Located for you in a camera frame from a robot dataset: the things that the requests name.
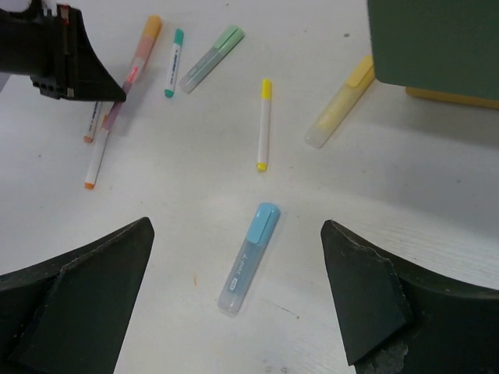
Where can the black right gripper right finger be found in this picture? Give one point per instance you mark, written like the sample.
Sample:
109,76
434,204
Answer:
398,317

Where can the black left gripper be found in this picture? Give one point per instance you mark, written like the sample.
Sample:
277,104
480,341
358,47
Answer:
48,42

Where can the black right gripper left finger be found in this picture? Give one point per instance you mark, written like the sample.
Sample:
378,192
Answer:
70,313

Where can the pink translucent gel pen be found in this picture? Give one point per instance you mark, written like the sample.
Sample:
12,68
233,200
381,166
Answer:
116,107

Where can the green drawer box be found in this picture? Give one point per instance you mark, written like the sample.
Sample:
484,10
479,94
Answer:
446,46

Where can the pink cap marker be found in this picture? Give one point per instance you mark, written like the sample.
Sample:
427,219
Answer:
92,124

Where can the orange cap highlighter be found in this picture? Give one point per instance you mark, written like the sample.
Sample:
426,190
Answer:
143,50

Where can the teal cap marker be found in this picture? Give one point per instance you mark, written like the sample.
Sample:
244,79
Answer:
174,63

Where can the orange cap marker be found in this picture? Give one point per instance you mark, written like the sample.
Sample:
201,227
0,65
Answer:
96,159

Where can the green cap highlighter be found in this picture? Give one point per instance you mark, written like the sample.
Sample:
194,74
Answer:
222,46

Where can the blue cap highlighter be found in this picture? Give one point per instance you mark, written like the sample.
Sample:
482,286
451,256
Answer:
248,259

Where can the yellow cap marker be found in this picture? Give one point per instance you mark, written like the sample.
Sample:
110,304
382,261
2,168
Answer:
265,123

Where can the yellow cap highlighter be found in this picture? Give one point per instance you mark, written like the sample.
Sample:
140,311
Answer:
341,104

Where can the yellow drawer box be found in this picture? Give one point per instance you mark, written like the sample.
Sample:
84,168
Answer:
452,98

